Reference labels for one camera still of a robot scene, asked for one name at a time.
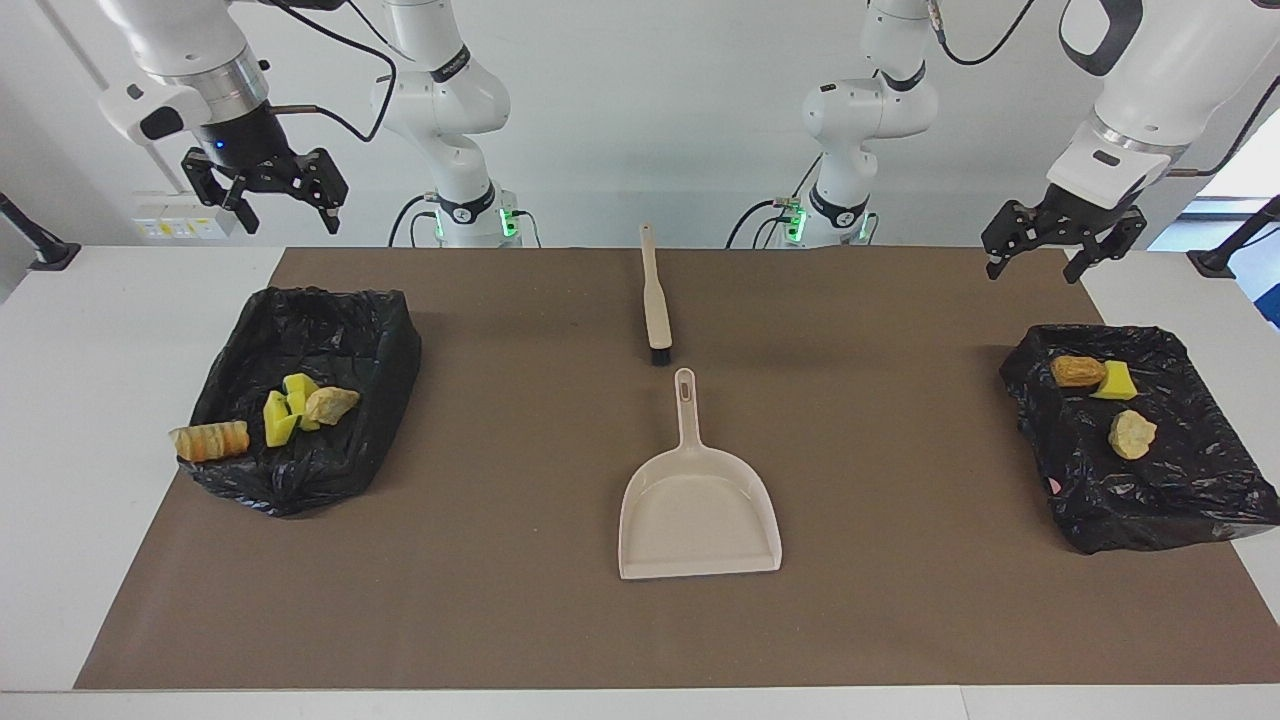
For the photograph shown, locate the beige hand brush black bristles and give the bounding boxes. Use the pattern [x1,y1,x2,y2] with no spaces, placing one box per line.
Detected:
[639,222,674,367]

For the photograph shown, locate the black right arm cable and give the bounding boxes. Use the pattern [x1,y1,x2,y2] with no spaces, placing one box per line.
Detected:
[265,0,401,143]

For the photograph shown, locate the yellow green sponge piece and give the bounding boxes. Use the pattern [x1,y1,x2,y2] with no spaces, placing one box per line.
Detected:
[282,372,323,433]
[262,390,299,449]

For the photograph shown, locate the white wall socket box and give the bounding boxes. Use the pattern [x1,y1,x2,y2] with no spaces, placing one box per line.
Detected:
[133,191,244,242]

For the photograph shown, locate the brown toy bread roll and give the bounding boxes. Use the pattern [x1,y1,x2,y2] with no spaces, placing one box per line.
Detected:
[1049,355,1109,390]

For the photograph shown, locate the bright window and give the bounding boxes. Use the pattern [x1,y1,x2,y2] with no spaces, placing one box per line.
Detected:
[1195,130,1280,201]

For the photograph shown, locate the pale toy pastry piece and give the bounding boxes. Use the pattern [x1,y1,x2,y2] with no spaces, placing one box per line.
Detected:
[1107,409,1159,462]
[303,387,362,426]

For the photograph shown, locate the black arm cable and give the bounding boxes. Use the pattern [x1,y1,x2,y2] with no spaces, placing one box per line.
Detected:
[925,0,1280,179]
[265,0,401,143]

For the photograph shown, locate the beige plastic dustpan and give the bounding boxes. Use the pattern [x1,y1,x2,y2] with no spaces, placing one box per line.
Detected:
[617,367,784,582]

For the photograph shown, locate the white wall cable duct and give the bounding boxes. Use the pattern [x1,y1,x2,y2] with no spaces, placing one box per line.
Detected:
[38,0,189,196]

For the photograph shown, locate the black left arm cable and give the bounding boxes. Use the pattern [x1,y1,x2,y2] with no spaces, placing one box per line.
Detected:
[925,0,1280,179]

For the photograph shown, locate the blue background object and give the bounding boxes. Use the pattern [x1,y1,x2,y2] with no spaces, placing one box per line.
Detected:
[1245,262,1280,329]

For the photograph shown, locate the black bag bin pink spot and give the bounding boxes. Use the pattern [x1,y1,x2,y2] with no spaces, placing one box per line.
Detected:
[999,323,1280,556]

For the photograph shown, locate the black bag lined bin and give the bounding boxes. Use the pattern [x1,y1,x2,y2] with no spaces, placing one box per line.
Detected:
[177,285,423,518]

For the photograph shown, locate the brown table mat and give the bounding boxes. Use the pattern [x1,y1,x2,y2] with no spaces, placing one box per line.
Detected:
[73,247,1280,691]

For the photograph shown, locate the orange striped toy croissant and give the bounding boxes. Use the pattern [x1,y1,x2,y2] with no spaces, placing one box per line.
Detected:
[168,420,252,463]

